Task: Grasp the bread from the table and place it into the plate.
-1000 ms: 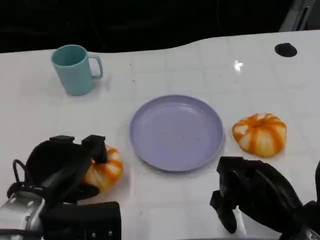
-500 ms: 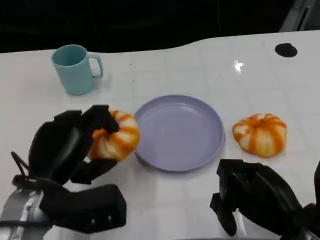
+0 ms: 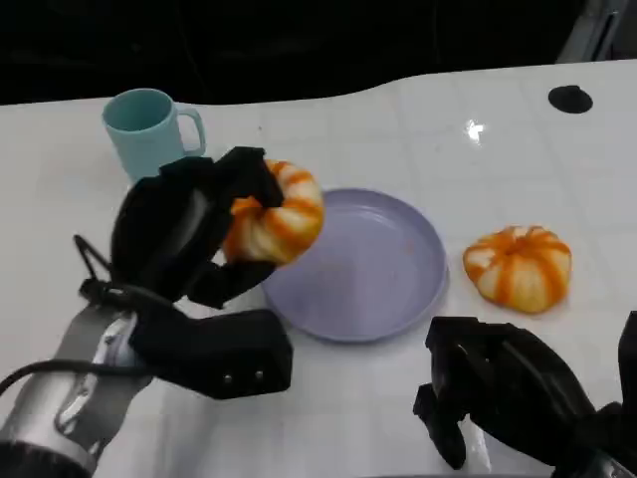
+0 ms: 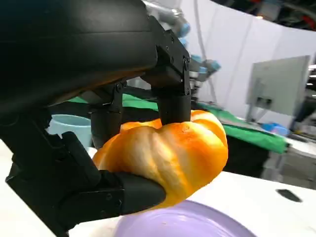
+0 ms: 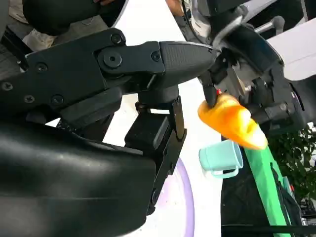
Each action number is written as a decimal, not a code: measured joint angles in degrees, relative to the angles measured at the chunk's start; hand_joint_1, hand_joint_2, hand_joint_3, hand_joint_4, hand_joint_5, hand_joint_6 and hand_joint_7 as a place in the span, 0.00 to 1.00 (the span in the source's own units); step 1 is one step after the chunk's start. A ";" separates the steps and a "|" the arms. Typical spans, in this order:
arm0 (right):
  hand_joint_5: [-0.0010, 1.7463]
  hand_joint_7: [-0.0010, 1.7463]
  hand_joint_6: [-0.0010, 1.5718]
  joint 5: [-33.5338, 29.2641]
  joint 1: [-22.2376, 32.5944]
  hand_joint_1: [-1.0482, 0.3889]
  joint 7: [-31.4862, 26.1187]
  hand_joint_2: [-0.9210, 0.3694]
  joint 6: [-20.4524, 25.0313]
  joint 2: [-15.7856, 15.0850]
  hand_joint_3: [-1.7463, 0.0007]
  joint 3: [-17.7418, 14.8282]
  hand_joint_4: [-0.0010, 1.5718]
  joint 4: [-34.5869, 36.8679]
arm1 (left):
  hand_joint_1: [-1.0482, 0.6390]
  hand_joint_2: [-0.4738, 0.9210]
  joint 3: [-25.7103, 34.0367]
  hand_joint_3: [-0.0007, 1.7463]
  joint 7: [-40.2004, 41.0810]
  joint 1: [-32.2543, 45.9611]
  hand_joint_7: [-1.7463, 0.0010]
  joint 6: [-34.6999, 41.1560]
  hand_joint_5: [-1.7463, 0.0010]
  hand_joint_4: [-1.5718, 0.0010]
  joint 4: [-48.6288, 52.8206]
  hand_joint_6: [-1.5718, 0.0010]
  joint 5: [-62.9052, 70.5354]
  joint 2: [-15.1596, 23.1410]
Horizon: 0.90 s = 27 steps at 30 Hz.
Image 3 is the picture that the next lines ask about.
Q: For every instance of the black round table grommet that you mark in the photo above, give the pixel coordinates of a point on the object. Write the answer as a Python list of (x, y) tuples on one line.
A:
[(570, 98)]

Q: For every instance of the orange and white bread roll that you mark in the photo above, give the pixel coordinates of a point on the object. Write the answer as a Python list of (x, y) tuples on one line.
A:
[(283, 224), (517, 269)]

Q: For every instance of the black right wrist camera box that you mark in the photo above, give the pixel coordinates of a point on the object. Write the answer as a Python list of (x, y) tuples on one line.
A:
[(629, 358)]

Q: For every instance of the pale green mug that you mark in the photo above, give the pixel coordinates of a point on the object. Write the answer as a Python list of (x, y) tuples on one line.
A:
[(142, 134)]

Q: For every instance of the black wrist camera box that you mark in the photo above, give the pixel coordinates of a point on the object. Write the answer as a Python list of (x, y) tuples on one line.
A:
[(224, 353), (629, 358)]

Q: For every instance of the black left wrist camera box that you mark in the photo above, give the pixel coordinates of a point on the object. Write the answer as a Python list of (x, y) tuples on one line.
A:
[(224, 353)]

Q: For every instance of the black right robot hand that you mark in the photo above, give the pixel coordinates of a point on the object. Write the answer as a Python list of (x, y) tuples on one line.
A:
[(502, 378)]

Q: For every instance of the lilac plate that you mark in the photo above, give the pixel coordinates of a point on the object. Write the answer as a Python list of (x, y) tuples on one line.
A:
[(368, 269)]

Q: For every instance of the grey metal frame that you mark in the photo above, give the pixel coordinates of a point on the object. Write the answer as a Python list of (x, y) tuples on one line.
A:
[(592, 30)]

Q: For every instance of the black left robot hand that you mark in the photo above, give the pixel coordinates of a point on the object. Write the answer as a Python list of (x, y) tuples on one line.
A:
[(164, 234)]

